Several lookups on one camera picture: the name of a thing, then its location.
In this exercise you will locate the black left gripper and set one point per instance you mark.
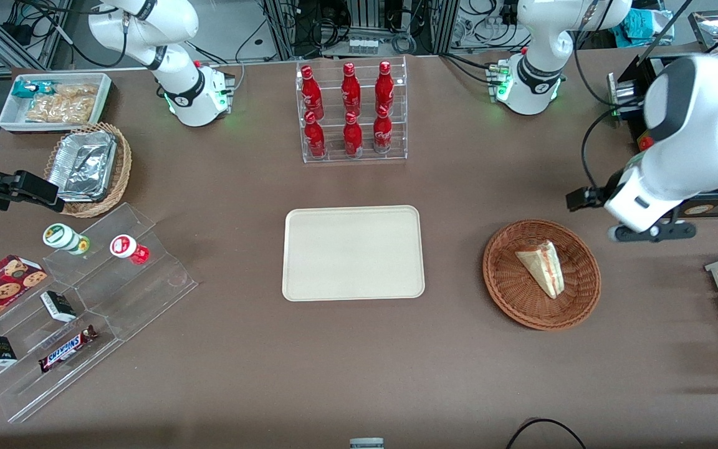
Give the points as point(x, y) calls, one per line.
point(608, 186)

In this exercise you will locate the triangle sandwich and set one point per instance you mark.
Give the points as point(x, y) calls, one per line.
point(546, 268)

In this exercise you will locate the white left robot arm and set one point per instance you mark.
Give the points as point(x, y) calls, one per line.
point(695, 143)

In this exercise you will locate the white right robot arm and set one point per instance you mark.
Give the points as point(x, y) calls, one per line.
point(147, 28)

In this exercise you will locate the light wicker basket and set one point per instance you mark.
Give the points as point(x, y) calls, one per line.
point(123, 168)

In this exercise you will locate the brown wicker basket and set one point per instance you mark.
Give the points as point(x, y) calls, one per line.
point(515, 293)

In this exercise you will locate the beige plastic tray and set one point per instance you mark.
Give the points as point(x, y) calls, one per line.
point(353, 252)

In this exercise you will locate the aluminium foil containers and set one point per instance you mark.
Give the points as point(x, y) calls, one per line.
point(81, 165)

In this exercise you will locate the green lid yogurt cup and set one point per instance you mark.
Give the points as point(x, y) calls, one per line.
point(63, 237)

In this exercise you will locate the white rectangular bin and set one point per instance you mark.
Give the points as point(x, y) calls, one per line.
point(13, 118)

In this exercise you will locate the clear bag of crackers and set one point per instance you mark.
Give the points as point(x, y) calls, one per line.
point(78, 91)
point(60, 110)

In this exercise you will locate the black machine box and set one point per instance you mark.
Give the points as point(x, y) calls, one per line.
point(630, 118)

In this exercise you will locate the teal snack packet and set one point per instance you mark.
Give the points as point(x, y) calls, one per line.
point(28, 88)

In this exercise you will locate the red lid yogurt cup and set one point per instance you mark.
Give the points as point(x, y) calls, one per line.
point(127, 247)

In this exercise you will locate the clear acrylic stepped shelf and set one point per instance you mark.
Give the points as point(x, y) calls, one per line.
point(147, 293)
point(28, 390)

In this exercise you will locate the Snickers chocolate bar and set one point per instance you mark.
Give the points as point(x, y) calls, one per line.
point(66, 349)

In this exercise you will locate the teal cloth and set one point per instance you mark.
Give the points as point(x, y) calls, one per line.
point(646, 28)

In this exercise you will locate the clear acrylic bottle rack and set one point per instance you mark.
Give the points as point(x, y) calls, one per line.
point(396, 131)

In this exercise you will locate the red cola bottle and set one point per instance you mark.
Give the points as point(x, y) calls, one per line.
point(351, 88)
point(311, 93)
point(384, 87)
point(382, 132)
point(315, 138)
point(353, 137)

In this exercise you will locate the small grey object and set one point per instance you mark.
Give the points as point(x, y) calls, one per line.
point(366, 444)

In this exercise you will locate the aluminium frame rack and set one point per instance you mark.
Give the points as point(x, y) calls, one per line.
point(359, 19)

